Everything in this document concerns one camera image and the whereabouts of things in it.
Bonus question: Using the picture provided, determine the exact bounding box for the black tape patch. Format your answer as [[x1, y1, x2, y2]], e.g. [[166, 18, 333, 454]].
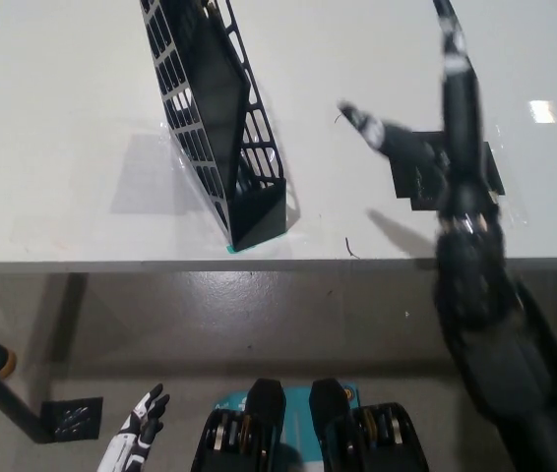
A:
[[391, 130, 506, 212]]

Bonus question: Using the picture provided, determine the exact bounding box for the black perforated foot plate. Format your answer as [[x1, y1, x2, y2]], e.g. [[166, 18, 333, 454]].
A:
[[40, 396, 104, 441]]

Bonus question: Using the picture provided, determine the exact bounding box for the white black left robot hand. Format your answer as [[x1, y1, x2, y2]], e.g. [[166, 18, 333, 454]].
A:
[[98, 383, 172, 472]]

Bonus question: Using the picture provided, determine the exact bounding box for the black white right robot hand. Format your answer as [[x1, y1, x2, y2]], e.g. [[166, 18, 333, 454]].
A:
[[337, 0, 502, 228]]

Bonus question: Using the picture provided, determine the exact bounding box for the black mesh file shelf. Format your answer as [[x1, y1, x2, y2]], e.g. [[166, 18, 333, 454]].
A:
[[139, 0, 288, 249]]

